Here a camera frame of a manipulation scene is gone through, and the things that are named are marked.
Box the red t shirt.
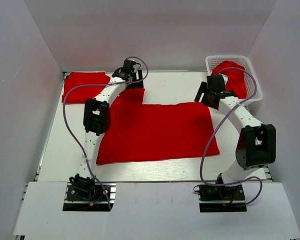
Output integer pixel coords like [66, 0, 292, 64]
[211, 61, 247, 99]
[61, 71, 112, 104]
[96, 88, 214, 165]

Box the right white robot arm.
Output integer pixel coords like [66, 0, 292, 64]
[194, 74, 277, 200]

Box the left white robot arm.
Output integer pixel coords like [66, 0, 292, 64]
[62, 56, 149, 186]

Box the red t shirt in basket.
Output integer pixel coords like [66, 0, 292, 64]
[211, 61, 247, 99]

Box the white plastic basket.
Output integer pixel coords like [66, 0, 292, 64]
[205, 55, 263, 106]

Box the folded red t shirt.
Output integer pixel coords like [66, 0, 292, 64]
[61, 71, 112, 104]

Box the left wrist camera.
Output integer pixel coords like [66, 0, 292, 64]
[128, 59, 137, 68]

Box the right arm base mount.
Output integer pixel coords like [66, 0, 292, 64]
[193, 184, 247, 213]

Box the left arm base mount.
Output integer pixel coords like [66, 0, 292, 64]
[62, 183, 116, 212]

